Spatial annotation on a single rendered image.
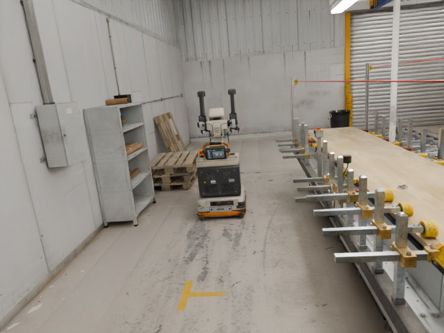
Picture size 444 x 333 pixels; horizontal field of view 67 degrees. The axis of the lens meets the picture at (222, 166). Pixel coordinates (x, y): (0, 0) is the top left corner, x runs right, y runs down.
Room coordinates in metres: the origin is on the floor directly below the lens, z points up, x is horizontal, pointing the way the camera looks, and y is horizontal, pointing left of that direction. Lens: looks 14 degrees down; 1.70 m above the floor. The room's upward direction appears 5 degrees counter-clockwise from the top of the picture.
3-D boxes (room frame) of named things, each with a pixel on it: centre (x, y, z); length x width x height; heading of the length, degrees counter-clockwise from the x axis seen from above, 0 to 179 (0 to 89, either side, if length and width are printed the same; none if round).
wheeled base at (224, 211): (4.33, 0.03, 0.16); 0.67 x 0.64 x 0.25; 174
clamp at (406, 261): (1.25, -0.72, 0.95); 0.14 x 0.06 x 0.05; 174
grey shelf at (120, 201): (4.52, 1.34, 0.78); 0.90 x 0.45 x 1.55; 174
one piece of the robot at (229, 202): (4.01, 0.04, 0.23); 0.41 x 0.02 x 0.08; 84
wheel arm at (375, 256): (1.24, -0.62, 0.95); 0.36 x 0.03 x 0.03; 84
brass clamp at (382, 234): (1.50, -0.75, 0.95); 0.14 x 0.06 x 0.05; 174
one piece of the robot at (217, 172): (4.24, 0.04, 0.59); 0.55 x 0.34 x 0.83; 84
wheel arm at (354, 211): (1.73, -0.74, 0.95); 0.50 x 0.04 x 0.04; 84
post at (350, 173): (2.02, -0.80, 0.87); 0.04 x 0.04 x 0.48; 84
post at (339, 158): (2.27, -0.83, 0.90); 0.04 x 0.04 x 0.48; 84
